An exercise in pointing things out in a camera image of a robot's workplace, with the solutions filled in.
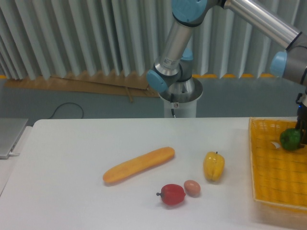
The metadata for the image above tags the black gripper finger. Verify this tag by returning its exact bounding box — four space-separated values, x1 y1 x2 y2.
298 129 307 149

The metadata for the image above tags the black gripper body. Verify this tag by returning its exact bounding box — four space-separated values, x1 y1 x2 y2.
295 105 307 130

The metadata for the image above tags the green toy bell pepper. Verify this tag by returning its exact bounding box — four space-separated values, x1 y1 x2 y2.
280 128 301 150

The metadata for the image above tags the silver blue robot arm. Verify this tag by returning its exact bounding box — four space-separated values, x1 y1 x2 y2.
146 0 307 118

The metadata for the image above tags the yellow woven basket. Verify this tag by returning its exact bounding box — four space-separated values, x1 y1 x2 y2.
248 117 307 213

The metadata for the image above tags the yellow toy bell pepper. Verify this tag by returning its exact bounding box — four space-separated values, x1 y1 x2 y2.
203 151 225 182

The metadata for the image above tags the red toy bell pepper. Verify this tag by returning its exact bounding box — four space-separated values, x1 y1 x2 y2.
156 184 186 206

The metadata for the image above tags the white paper label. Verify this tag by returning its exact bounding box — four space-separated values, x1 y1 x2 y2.
271 142 281 149

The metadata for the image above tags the brown toy egg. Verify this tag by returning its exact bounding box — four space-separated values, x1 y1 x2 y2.
184 180 201 197

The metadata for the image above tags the brown cardboard sheet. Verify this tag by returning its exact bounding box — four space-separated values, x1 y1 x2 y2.
4 70 159 102

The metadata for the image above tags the orange toy bread loaf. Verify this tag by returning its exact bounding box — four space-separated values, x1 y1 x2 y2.
103 147 175 184

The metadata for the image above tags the silver laptop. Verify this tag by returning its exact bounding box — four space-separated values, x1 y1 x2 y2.
0 118 28 160

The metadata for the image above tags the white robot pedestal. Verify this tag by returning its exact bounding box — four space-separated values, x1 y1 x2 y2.
159 77 203 118

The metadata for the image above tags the black floor cable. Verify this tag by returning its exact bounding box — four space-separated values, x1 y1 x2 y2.
47 102 84 119

